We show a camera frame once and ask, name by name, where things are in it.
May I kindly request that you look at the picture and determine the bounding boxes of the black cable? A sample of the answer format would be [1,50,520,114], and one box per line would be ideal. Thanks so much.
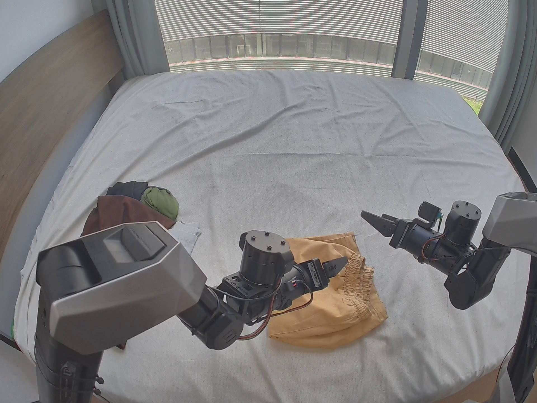
[498,342,520,389]

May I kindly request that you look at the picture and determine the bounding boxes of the black garment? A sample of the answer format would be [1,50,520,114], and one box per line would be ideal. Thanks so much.
[106,181,149,202]

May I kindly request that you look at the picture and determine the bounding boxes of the brown garment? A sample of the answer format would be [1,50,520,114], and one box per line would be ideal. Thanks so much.
[81,195,177,351]

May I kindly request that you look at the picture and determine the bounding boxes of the mustard yellow shorts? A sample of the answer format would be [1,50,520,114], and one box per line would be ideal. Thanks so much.
[268,232,388,348]

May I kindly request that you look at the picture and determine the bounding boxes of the pale grey garment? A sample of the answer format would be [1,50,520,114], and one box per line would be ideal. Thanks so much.
[170,221,203,253]

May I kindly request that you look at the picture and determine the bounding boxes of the bed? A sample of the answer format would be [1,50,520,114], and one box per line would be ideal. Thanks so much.
[0,9,537,403]

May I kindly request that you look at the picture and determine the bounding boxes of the grey-green curtain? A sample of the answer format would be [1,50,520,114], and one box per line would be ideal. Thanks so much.
[478,0,537,155]
[87,0,171,79]

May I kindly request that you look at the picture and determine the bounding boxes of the window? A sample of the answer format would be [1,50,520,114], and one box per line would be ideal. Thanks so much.
[151,0,511,105]

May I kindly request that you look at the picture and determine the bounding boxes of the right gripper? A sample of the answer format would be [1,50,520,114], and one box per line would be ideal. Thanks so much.
[362,211,447,263]

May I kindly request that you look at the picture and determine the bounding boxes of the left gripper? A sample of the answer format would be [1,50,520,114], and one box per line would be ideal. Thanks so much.
[282,257,349,303]

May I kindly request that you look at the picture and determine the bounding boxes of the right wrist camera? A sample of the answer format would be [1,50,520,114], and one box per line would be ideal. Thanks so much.
[420,201,442,226]

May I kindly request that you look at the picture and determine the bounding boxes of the green garment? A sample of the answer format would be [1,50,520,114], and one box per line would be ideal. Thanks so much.
[140,186,180,221]

